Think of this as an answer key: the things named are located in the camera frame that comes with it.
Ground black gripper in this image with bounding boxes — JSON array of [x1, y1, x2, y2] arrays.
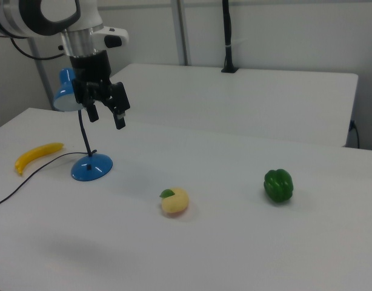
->
[[68, 49, 131, 131]]

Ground blue gooseneck desk lamp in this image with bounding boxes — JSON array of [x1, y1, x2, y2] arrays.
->
[[51, 67, 115, 182]]

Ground yellow plastic banana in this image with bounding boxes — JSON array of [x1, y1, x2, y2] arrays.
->
[[15, 142, 66, 177]]

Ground yellow toy peach with leaf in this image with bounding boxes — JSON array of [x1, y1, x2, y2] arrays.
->
[[159, 187, 191, 219]]

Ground black pole with table clamp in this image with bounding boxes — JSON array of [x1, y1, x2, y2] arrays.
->
[[220, 0, 240, 75]]

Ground green toy bell pepper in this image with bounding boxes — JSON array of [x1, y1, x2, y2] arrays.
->
[[262, 168, 295, 205]]

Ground thin black lamp power cord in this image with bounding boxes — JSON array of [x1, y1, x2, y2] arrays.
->
[[0, 150, 91, 229]]

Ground grey metal frame post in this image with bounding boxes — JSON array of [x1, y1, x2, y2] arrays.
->
[[27, 38, 54, 110], [170, 0, 193, 66]]

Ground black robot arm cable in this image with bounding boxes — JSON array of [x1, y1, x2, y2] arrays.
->
[[9, 35, 69, 61]]

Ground black wall plug with cable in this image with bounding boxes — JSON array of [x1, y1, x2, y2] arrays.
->
[[348, 119, 362, 150]]

